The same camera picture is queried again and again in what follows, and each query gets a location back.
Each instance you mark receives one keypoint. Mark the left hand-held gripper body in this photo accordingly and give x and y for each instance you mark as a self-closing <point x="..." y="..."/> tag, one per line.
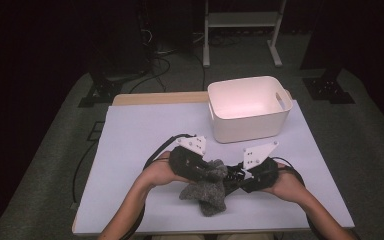
<point x="183" y="161"/>

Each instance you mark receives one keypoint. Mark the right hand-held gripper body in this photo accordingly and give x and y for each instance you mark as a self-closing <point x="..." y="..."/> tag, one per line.
<point x="263" y="175"/>

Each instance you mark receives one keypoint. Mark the grey towel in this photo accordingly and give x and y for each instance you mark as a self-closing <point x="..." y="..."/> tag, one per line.
<point x="206" y="196"/>

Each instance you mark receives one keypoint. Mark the white plastic bin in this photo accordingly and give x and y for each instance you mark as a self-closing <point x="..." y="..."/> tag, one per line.
<point x="246" y="130"/>

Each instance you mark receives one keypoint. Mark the person's left hand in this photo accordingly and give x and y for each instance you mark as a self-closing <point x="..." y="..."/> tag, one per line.
<point x="158" y="171"/>

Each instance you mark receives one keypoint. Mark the person's right hand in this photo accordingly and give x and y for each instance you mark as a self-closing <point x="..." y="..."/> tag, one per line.
<point x="288" y="186"/>

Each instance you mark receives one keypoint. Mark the white table cover sheet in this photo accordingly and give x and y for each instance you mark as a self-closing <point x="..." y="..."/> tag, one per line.
<point x="146" y="126"/>

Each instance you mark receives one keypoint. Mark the black stand base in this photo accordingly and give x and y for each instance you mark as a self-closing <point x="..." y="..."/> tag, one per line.
<point x="326" y="90"/>
<point x="103" y="90"/>

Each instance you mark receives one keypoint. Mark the dark equipment box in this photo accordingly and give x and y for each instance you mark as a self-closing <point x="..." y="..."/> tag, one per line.
<point x="173" y="26"/>

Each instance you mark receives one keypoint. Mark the white metal stand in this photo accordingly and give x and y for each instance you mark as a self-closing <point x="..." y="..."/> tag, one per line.
<point x="243" y="19"/>

